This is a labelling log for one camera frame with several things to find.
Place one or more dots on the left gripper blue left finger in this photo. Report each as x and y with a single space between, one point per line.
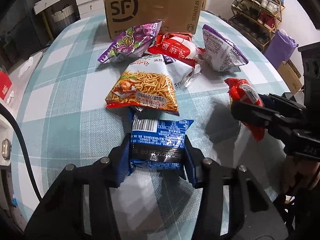
123 155

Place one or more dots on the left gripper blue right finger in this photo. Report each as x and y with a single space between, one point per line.
192 163

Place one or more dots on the blue snack packet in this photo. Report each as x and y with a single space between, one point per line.
158 144

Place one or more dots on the white noodle snack bag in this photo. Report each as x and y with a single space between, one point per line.
150 82

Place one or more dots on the purple white snack bag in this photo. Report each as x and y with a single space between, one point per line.
221 54

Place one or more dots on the purple candy bag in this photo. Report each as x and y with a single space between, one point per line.
131 43

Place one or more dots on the red white balloon snack bag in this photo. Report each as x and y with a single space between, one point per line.
179 46

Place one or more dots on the person's right hand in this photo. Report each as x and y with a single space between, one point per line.
298 174

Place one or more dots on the small cardboard box on floor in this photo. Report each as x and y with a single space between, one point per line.
291 76

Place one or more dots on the blue checkered tablecloth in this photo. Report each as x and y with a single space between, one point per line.
75 109

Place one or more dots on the wooden shoe rack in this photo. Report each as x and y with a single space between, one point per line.
257 20

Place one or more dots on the white side table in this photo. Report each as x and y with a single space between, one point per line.
19 78

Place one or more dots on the red box on side table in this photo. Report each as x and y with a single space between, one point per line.
5 84

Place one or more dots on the woven laundry basket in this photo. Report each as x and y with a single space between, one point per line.
63 18

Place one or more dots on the SF cardboard box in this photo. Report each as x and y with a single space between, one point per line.
177 16

